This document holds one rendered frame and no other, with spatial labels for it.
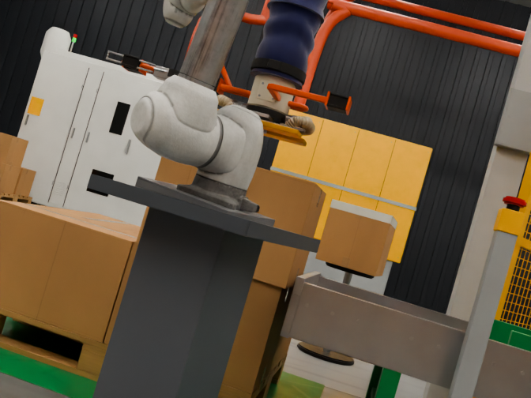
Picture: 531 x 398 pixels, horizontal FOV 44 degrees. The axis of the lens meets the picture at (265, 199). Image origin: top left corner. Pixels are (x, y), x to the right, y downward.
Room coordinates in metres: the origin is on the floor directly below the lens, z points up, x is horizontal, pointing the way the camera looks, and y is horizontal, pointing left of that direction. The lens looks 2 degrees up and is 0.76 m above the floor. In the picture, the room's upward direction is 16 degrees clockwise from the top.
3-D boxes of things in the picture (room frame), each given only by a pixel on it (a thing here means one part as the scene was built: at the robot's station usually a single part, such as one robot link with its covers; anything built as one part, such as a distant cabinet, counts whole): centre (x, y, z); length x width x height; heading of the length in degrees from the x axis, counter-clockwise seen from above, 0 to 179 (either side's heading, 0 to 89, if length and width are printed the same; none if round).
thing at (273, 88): (2.58, 0.31, 1.23); 0.93 x 0.30 x 0.04; 79
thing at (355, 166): (10.22, -1.09, 1.24); 2.22 x 0.91 x 2.48; 84
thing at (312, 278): (2.61, -0.25, 0.58); 0.70 x 0.03 x 0.06; 170
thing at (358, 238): (4.54, -0.69, 0.82); 0.60 x 0.40 x 0.40; 165
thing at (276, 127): (2.57, 0.11, 1.13); 0.34 x 0.10 x 0.05; 79
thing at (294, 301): (2.61, -0.25, 0.47); 0.70 x 0.03 x 0.15; 170
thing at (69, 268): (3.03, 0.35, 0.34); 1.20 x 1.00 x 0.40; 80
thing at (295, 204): (2.67, 0.09, 0.74); 0.60 x 0.40 x 0.40; 78
